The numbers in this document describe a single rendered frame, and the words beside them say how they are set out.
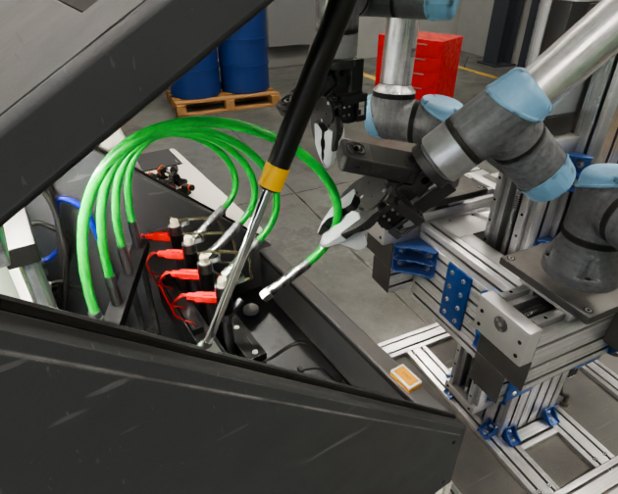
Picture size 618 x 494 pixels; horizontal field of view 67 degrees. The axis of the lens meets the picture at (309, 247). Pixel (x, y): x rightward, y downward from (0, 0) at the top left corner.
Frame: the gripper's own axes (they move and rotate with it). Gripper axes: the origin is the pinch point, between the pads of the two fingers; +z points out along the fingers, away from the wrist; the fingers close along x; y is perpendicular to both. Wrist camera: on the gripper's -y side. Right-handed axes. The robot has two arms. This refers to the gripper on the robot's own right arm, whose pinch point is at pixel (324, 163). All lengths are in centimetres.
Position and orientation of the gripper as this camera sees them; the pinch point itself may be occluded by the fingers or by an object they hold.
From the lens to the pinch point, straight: 96.6
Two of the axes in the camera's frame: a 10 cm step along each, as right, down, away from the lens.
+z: 0.0, 8.4, 5.4
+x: -5.4, -4.6, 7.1
